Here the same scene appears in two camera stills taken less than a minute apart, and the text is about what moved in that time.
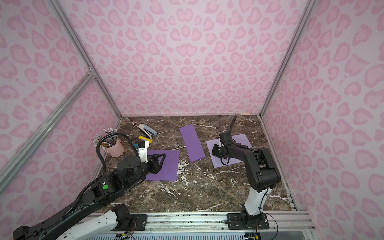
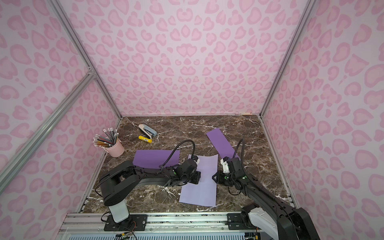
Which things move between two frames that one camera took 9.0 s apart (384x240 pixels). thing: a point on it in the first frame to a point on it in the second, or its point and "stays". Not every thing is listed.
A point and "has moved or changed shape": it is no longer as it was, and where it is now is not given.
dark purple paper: (192, 143) has moved or changed shape
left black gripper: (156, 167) to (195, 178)
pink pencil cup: (116, 150) stays
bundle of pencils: (108, 141) stays
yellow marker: (143, 138) stays
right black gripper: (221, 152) to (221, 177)
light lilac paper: (216, 161) to (204, 193)
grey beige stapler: (147, 130) stays
